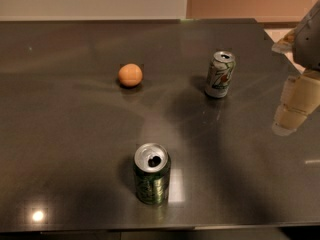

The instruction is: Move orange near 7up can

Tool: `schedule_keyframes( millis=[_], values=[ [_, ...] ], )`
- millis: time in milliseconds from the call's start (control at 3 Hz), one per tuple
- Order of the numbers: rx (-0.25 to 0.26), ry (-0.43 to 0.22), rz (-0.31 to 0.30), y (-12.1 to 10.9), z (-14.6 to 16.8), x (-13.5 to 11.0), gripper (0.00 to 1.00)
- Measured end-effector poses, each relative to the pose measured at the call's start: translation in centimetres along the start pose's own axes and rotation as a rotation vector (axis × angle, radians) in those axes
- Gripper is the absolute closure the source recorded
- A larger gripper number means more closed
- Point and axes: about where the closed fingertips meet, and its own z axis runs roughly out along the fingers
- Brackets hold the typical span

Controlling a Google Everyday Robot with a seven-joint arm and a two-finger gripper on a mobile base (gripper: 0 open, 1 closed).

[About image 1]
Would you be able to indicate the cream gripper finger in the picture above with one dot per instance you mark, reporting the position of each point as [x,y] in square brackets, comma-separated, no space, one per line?
[285,44]
[300,97]

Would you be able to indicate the dark green soda can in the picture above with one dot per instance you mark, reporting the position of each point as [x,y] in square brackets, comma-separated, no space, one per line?
[152,165]

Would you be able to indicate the orange fruit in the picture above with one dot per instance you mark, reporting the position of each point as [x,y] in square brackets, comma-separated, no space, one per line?
[130,75]

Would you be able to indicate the white 7up can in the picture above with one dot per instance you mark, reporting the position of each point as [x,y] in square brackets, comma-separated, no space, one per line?
[219,75]

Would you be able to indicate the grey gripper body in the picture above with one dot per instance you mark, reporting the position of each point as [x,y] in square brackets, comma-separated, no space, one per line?
[308,42]

